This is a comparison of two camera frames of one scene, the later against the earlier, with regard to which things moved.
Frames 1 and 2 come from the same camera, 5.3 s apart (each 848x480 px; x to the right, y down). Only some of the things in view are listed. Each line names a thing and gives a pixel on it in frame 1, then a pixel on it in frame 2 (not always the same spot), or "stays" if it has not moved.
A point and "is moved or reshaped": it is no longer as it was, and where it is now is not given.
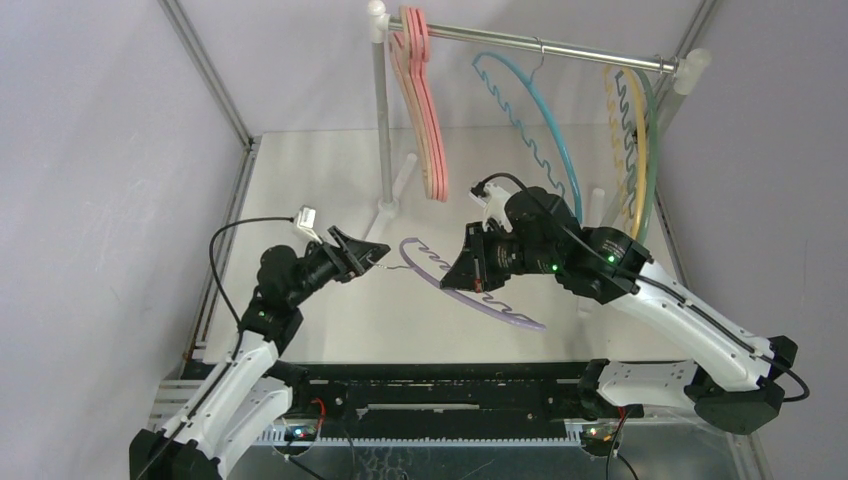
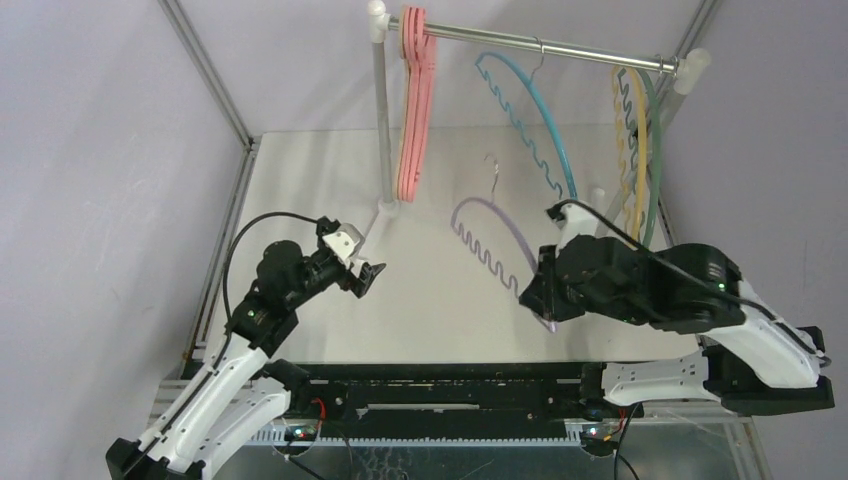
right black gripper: (477, 257) to (542, 289)
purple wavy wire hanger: (479, 297) to (550, 327)
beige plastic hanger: (406, 92) is moved or reshaped
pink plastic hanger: (416, 49) is moved or reshaped
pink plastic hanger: (416, 51) is moved or reshaped
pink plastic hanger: (416, 50) is moved or reshaped
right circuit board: (598, 440) stays
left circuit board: (300, 433) stays
